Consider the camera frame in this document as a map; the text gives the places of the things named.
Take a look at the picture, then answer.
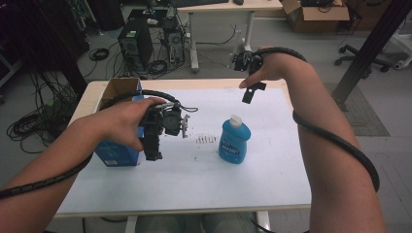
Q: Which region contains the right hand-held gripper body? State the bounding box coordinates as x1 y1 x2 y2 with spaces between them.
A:
231 49 264 78

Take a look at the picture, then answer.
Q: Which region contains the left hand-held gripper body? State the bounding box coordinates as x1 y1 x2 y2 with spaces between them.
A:
139 102 192 140

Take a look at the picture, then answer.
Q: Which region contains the blue cardboard box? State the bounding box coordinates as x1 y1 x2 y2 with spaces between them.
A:
94 76 146 168

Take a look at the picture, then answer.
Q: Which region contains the blue bottle with white cap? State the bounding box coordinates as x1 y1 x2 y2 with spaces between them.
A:
218 114 253 165

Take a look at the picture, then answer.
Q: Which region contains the person's right hand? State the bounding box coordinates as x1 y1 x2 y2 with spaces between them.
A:
238 46 307 90

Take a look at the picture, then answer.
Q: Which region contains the person's left hand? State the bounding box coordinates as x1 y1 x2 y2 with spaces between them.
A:
91 96 167 152

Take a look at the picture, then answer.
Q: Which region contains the white table mat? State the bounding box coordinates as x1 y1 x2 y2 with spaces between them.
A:
56 86 313 216

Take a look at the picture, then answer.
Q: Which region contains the white-legged wooden desk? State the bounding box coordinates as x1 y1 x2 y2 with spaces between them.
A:
176 0 284 73

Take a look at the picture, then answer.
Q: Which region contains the grey computer tower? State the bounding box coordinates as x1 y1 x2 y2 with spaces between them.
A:
162 26 187 65

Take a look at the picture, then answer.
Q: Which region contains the black keyboard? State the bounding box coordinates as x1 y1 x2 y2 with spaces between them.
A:
170 0 230 9

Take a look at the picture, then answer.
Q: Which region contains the white table leg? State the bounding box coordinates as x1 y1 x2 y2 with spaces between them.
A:
123 216 139 233
255 210 272 233

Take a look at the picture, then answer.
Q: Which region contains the black computer tower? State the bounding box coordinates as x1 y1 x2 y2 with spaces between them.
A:
117 17 155 74

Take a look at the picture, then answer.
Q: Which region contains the open brown cardboard box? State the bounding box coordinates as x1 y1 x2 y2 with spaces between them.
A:
279 0 351 34

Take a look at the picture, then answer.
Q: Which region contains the black office chair base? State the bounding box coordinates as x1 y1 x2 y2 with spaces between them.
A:
334 44 394 74

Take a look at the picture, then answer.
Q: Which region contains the grey floor mat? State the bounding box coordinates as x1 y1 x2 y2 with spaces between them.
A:
324 82 391 138

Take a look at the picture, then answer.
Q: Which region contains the white stand base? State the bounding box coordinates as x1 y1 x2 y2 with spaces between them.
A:
389 31 412 71

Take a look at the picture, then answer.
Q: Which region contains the tangle of black floor cables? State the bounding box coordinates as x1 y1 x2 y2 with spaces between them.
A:
6 70 81 155

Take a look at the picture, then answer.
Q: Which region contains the black metal post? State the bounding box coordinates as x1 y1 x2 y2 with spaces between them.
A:
330 0 412 109

